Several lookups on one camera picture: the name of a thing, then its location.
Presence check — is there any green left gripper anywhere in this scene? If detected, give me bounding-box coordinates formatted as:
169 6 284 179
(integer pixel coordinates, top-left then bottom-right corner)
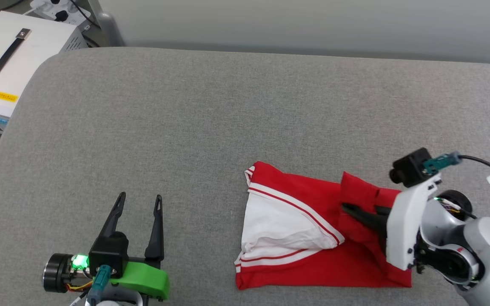
43 192 171 301

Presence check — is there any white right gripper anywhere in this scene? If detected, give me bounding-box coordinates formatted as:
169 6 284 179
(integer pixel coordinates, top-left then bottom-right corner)
342 174 473 271

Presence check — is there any red and white basketball jersey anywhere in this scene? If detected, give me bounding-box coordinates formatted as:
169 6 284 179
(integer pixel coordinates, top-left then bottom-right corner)
234 161 412 290

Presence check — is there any white partition panel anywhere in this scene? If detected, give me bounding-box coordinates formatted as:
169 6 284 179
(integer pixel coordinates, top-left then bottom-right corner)
100 0 490 65

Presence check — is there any white equipment box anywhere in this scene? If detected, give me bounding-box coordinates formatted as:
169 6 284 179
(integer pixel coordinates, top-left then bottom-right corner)
0 11 89 134

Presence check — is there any white power strip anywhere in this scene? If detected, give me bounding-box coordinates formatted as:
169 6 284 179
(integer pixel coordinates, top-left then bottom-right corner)
30 0 90 26

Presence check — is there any left arm cable teal connector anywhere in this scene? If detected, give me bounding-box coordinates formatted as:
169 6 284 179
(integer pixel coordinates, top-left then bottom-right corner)
70 264 114 306

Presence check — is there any arm cable teal connector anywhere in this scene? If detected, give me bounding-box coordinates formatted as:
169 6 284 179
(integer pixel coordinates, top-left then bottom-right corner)
424 152 490 193
70 264 114 306

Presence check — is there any right arm cable teal connector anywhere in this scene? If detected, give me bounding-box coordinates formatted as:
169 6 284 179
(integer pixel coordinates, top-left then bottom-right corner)
424 152 490 193

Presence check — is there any grey metal partition post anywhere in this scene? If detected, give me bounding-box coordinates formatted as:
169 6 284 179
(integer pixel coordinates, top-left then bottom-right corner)
87 0 125 47

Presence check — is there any black strap handle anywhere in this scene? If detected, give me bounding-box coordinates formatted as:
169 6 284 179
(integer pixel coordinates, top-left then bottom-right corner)
0 28 31 84

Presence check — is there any black power cable with plug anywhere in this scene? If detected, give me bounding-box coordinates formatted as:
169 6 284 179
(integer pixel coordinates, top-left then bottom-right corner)
49 0 92 28

